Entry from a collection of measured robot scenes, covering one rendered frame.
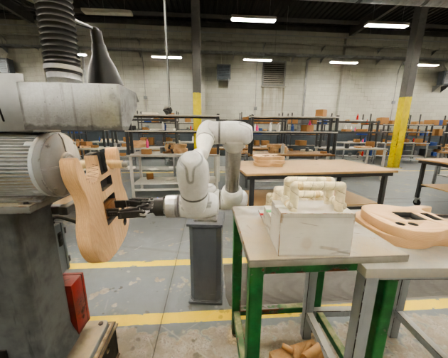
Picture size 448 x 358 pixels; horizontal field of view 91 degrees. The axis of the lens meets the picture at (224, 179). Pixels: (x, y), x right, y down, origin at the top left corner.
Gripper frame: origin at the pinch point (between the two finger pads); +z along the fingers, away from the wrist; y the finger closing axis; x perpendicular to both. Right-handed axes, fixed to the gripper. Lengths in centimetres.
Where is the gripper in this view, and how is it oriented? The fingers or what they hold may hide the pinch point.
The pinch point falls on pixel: (112, 208)
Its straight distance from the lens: 96.0
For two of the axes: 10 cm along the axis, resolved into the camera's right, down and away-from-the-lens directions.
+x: 0.0, -9.5, -3.1
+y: -0.7, -3.1, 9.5
